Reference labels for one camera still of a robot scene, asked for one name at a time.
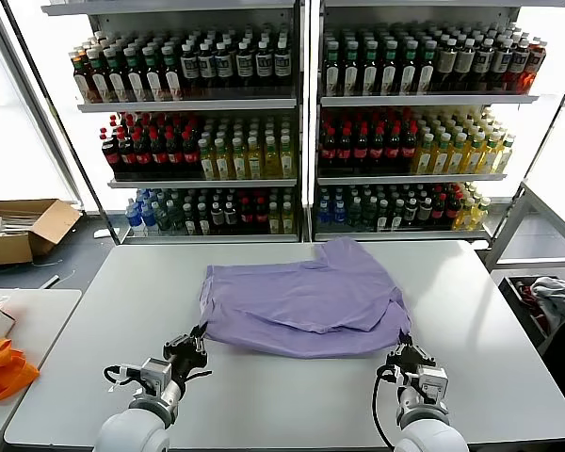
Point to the dark slanted pole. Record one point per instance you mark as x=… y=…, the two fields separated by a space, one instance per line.
x=554 y=122
x=63 y=127

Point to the black storage bin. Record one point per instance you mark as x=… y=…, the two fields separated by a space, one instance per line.
x=522 y=311

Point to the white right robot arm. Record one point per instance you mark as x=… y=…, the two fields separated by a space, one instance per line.
x=428 y=435

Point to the dark drink bottle blue label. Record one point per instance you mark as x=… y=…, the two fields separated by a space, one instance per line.
x=223 y=64
x=189 y=66
x=245 y=63
x=484 y=62
x=207 y=65
x=263 y=62
x=282 y=61
x=502 y=62

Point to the orange fabric bag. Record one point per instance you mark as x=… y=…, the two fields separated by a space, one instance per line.
x=4 y=372

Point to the grey metal frame table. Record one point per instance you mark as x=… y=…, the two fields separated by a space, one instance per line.
x=551 y=201

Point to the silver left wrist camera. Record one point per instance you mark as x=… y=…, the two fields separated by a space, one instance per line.
x=155 y=373

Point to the grey metal shelving unit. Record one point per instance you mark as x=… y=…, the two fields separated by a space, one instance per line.
x=405 y=21
x=113 y=21

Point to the dark drink bottle beige label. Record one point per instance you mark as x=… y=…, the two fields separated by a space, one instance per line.
x=446 y=63
x=465 y=63

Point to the white strip piece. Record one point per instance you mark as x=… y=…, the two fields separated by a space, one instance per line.
x=52 y=281

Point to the grey white garment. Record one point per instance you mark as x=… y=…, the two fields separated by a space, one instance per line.
x=555 y=296

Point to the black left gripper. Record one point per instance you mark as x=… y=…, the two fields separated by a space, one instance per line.
x=186 y=360

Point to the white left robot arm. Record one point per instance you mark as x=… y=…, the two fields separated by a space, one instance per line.
x=127 y=431

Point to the red drink bottle blue label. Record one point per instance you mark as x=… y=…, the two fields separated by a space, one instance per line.
x=537 y=61
x=520 y=61

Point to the water bottle blue label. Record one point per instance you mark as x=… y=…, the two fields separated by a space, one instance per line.
x=324 y=213
x=149 y=217
x=340 y=213
x=133 y=219

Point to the orange tea bottle white label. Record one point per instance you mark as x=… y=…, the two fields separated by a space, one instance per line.
x=82 y=82

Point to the small white floor object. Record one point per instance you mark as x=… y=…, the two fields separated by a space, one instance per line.
x=104 y=233

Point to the yellow green drink bottle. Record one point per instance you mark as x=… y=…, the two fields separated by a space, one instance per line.
x=274 y=219
x=287 y=218

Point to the purple T-shirt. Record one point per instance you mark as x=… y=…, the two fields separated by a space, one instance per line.
x=301 y=301

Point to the grey window frame bar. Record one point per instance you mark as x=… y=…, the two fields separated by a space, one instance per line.
x=53 y=141

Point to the yellow juice bottle white label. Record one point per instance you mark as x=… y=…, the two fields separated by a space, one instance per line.
x=505 y=155
x=491 y=156
x=272 y=160
x=442 y=157
x=458 y=156
x=474 y=156
x=208 y=162
x=425 y=157
x=222 y=162
x=254 y=161
x=239 y=161
x=287 y=160

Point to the pale packing strips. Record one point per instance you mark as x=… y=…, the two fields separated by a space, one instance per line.
x=9 y=223

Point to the dark tea bottle green label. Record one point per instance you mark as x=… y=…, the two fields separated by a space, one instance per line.
x=135 y=77
x=370 y=72
x=390 y=71
x=99 y=80
x=117 y=79
x=154 y=76
x=332 y=73
x=172 y=75
x=426 y=70
x=408 y=70
x=350 y=73

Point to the open cardboard box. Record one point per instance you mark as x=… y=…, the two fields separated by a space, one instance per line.
x=9 y=249

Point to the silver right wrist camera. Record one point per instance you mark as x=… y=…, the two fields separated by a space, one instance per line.
x=431 y=382

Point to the cola bottle red cap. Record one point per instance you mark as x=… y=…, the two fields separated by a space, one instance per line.
x=174 y=154
x=126 y=155
x=262 y=216
x=393 y=147
x=110 y=157
x=142 y=155
x=247 y=216
x=345 y=148
x=408 y=147
x=328 y=148
x=158 y=154
x=378 y=147
x=191 y=153
x=361 y=148

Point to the red garment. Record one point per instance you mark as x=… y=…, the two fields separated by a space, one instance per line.
x=529 y=294

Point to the yellow juice bottle white cap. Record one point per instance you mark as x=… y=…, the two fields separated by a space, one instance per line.
x=465 y=214
x=480 y=212

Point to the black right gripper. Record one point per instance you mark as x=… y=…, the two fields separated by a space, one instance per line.
x=407 y=365

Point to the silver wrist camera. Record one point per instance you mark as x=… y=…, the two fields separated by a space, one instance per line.
x=155 y=373
x=431 y=382

